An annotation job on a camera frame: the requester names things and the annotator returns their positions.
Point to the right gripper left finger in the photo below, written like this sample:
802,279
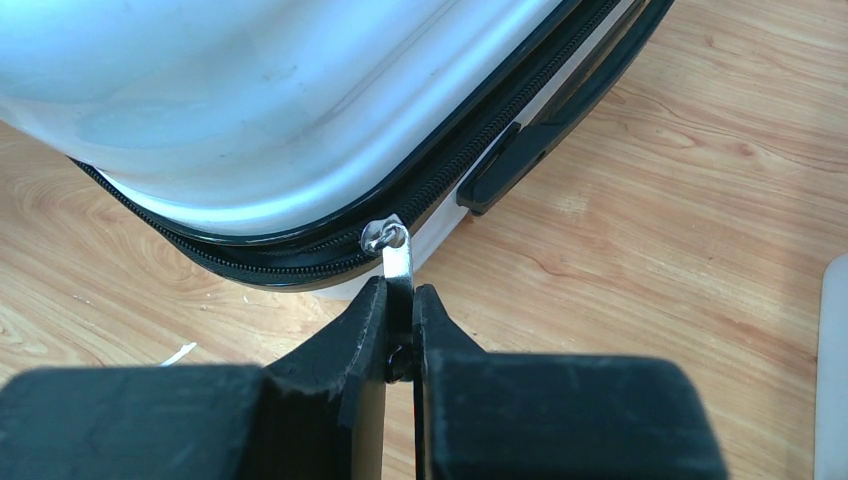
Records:
316,413

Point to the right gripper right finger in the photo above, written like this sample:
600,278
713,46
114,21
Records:
496,415

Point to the silver zipper pull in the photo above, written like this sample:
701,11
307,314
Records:
389,239

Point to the space astronaut hardshell suitcase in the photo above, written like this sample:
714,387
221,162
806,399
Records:
260,138

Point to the white drawer storage box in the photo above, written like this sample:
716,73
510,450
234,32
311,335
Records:
830,432

